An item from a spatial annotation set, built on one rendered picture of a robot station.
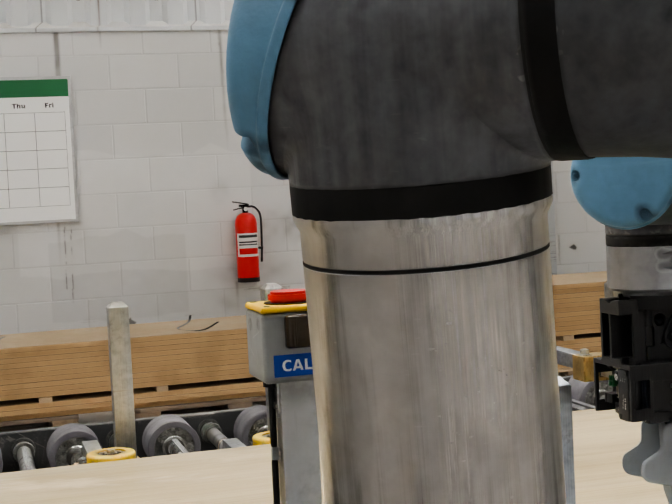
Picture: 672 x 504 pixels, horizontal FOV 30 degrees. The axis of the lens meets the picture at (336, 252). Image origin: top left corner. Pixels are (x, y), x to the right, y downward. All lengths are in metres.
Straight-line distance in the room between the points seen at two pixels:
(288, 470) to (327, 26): 0.72
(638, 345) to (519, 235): 0.69
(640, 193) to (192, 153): 7.43
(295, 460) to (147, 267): 7.21
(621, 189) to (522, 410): 0.53
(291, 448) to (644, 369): 0.33
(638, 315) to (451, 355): 0.69
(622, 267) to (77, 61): 7.30
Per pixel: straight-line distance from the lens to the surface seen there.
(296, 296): 1.15
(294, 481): 1.18
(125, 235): 8.34
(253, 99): 0.53
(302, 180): 0.53
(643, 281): 1.18
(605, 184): 1.06
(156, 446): 2.65
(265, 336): 1.13
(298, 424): 1.17
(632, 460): 1.26
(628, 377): 1.19
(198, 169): 8.40
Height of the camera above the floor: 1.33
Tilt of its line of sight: 3 degrees down
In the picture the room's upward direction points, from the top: 3 degrees counter-clockwise
